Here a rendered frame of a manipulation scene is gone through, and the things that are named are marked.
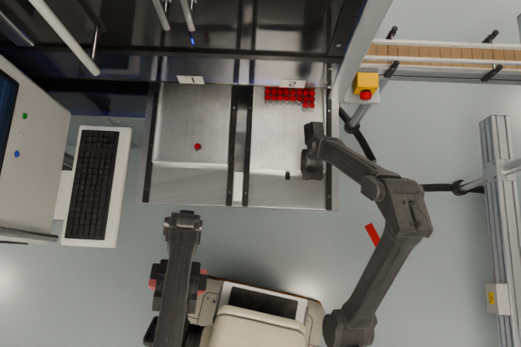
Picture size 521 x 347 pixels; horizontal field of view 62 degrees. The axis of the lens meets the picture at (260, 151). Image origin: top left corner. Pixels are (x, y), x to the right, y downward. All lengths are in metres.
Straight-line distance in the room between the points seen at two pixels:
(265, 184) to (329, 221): 0.95
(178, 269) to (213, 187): 0.64
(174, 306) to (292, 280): 1.55
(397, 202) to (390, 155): 1.67
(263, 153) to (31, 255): 1.54
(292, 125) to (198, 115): 0.34
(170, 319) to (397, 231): 0.44
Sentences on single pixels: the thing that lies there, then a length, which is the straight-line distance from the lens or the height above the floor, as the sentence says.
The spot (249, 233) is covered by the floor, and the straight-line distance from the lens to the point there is 2.36.
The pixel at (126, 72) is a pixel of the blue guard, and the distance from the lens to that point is 1.50.
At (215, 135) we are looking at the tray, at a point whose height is 0.88.
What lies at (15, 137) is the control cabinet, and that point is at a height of 1.13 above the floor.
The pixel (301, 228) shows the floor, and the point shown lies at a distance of 2.37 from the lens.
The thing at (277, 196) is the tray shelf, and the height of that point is 0.88.
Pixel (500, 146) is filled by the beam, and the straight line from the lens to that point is 2.15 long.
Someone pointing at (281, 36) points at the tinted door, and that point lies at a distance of 1.21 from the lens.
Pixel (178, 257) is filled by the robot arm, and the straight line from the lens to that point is 0.92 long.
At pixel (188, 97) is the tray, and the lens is 1.61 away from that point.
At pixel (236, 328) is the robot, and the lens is 1.02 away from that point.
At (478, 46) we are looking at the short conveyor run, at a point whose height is 0.97.
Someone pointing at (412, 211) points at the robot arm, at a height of 1.52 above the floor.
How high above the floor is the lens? 2.35
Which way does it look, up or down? 75 degrees down
